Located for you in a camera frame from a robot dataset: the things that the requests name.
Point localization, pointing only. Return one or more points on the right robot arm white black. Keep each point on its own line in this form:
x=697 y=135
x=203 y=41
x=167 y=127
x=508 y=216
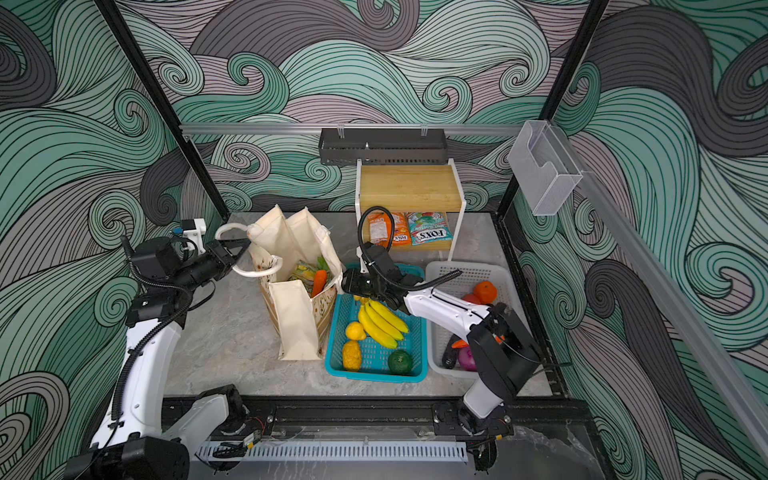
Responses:
x=505 y=354

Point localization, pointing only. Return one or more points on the purple red onion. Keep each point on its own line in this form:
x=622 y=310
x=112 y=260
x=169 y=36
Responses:
x=466 y=359

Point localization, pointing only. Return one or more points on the yellow lemon on bananas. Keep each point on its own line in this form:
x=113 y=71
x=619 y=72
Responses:
x=355 y=331

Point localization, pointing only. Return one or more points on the teal Fox's candy bag lower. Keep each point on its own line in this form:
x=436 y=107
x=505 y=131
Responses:
x=428 y=227

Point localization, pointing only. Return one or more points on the small dark eggplant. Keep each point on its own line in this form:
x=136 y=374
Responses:
x=450 y=356

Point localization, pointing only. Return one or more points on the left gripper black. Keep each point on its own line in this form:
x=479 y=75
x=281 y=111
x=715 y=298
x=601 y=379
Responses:
x=217 y=251

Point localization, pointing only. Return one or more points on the aluminium wall rail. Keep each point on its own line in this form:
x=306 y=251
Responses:
x=268 y=128
x=738 y=394

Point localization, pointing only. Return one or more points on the yellow textured pineapple fruit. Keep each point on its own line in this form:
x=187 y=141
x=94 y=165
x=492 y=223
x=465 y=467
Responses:
x=351 y=356

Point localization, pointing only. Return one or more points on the teal plastic basket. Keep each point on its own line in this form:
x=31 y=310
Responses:
x=375 y=365

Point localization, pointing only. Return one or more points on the orange snack bag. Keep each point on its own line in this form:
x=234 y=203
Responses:
x=384 y=232

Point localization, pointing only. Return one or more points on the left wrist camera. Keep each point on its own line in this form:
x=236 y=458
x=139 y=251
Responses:
x=193 y=230

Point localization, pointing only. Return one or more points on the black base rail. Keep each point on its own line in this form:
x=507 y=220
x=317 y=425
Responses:
x=444 y=416

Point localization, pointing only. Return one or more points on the aluminium wall rail back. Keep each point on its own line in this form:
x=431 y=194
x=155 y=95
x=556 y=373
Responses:
x=268 y=128

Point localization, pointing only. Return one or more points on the yellow banana bunch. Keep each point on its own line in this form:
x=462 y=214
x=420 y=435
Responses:
x=380 y=323

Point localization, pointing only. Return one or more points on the yellow green Fox's candy bag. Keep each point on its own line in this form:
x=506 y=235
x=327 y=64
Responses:
x=304 y=272

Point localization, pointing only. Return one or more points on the white wooden two-tier shelf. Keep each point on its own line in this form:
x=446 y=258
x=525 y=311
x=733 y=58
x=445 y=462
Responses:
x=413 y=188

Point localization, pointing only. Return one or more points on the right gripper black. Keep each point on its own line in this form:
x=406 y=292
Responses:
x=351 y=283

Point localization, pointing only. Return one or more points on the clear acrylic wall holder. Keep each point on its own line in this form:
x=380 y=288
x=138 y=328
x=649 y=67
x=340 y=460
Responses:
x=545 y=165

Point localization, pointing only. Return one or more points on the orange fruit in white basket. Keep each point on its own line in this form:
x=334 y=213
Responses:
x=485 y=292

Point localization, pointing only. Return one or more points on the white slotted cable duct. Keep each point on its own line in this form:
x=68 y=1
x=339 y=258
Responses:
x=344 y=451

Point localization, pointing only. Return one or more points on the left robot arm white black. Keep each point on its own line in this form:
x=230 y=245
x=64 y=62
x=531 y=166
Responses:
x=130 y=442

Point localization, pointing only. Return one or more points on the aluminium wall rail right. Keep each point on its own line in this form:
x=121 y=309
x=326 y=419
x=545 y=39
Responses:
x=738 y=394

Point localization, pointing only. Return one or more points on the cream canvas grocery bag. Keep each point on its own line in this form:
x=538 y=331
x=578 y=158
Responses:
x=278 y=243

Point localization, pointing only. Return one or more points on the red tomato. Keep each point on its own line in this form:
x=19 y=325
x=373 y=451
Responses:
x=471 y=298

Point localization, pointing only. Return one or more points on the white plastic basket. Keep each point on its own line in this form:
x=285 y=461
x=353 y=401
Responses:
x=472 y=274

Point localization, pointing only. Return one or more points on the green avocado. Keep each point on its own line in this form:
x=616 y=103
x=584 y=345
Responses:
x=400 y=363

